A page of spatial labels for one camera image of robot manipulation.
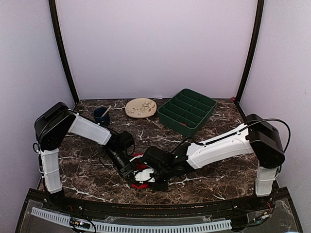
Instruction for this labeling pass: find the wooden spoon in cup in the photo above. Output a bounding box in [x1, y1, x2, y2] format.
[101, 105, 112, 117]

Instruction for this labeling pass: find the black frame post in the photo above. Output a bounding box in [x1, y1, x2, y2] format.
[48, 0, 80, 105]
[235, 0, 265, 105]

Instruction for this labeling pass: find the red Santa sock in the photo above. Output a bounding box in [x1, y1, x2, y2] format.
[131, 153, 148, 189]

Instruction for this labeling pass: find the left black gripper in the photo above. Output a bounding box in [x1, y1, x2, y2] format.
[104, 148, 141, 186]

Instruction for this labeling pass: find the white slotted cable duct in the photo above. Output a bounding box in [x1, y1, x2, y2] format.
[31, 207, 232, 233]

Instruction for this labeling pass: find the dark blue cup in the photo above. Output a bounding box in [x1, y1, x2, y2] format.
[93, 107, 110, 126]

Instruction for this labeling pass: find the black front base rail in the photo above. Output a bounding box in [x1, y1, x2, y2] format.
[26, 186, 290, 219]

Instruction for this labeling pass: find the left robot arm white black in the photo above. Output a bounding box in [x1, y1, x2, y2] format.
[34, 102, 135, 212]

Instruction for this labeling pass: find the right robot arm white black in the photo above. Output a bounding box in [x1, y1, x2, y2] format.
[134, 114, 287, 211]

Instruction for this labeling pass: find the black left frame post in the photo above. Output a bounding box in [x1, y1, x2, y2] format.
[48, 0, 80, 105]

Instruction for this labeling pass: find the green divided plastic organizer tray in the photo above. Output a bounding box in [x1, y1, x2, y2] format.
[157, 88, 217, 137]

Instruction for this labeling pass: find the beige bird pattern plate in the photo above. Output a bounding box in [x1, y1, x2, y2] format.
[125, 98, 157, 118]

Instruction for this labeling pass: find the black right frame post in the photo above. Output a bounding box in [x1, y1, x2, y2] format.
[235, 0, 265, 105]

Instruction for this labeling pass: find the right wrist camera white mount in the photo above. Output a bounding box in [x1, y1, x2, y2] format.
[134, 168, 155, 183]

